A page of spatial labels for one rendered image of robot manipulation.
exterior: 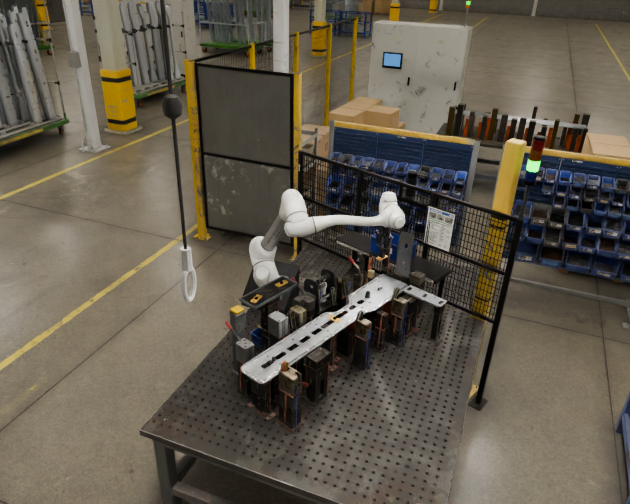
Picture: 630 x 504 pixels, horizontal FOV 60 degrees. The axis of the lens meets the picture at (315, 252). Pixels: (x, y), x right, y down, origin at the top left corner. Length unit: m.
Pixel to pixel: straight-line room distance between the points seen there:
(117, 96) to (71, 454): 7.52
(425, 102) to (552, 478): 7.22
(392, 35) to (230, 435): 8.04
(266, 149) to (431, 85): 4.87
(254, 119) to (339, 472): 3.74
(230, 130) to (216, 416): 3.42
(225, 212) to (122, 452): 3.08
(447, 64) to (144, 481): 7.99
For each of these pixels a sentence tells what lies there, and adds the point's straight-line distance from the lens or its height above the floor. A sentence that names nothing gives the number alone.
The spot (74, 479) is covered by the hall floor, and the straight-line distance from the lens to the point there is 4.03.
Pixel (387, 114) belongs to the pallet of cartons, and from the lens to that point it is 7.95.
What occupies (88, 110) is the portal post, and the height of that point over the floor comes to 0.67.
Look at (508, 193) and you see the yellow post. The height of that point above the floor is 1.68.
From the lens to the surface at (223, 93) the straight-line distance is 5.78.
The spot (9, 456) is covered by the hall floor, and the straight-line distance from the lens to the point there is 4.33.
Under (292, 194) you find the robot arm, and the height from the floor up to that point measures 1.66.
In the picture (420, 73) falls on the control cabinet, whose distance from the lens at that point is 9.97.
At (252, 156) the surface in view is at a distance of 5.80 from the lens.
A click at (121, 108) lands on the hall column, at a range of 10.65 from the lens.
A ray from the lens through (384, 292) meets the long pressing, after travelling 3.67.
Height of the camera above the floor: 2.95
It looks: 29 degrees down
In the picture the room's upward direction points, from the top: 2 degrees clockwise
